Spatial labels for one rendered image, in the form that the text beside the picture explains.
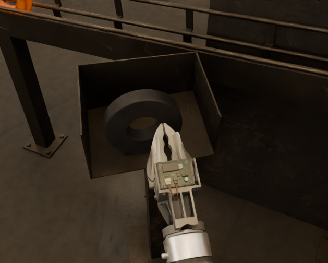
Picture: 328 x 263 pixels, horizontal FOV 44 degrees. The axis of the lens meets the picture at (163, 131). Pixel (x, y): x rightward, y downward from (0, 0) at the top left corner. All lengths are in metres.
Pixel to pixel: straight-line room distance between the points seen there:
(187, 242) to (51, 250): 0.85
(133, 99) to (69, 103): 1.14
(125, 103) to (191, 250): 0.29
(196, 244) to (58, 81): 1.45
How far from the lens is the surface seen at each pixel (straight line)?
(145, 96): 0.75
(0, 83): 2.06
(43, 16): 1.21
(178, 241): 0.66
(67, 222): 1.49
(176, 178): 0.66
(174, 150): 0.75
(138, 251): 1.39
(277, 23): 0.99
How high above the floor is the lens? 1.26
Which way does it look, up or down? 48 degrees down
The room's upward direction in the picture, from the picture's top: straight up
